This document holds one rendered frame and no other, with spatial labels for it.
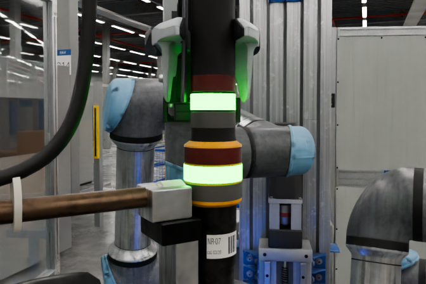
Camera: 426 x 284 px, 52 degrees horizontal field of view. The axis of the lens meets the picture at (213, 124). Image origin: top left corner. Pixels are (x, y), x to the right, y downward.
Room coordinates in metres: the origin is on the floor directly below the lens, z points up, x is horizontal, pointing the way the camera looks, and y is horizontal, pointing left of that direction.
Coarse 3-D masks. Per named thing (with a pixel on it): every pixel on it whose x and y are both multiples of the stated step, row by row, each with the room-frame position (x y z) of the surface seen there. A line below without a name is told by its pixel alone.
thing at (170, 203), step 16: (160, 192) 0.29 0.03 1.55; (176, 192) 0.29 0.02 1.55; (144, 208) 0.30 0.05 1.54; (160, 208) 0.29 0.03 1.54; (176, 208) 0.29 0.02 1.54; (144, 224) 0.31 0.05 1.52; (160, 224) 0.29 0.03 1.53; (176, 224) 0.29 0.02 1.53; (192, 224) 0.29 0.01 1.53; (160, 240) 0.28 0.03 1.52; (176, 240) 0.29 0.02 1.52; (192, 240) 0.29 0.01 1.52; (160, 256) 0.31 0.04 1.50; (176, 256) 0.29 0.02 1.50; (192, 256) 0.30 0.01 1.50; (160, 272) 0.31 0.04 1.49; (176, 272) 0.29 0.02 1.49; (192, 272) 0.30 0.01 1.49
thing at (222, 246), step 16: (192, 208) 0.32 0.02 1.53; (208, 208) 0.31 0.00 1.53; (224, 208) 0.31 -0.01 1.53; (208, 224) 0.31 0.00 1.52; (224, 224) 0.31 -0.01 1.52; (208, 240) 0.31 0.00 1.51; (224, 240) 0.31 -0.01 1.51; (208, 256) 0.31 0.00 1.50; (224, 256) 0.31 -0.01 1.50; (208, 272) 0.31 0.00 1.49; (224, 272) 0.31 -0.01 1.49
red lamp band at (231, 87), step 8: (192, 80) 0.32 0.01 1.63; (200, 80) 0.31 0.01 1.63; (208, 80) 0.31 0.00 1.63; (216, 80) 0.31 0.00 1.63; (224, 80) 0.31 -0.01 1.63; (232, 80) 0.32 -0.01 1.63; (192, 88) 0.32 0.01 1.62; (200, 88) 0.31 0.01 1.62; (208, 88) 0.31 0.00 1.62; (216, 88) 0.31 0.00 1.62; (224, 88) 0.31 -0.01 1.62; (232, 88) 0.32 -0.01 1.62
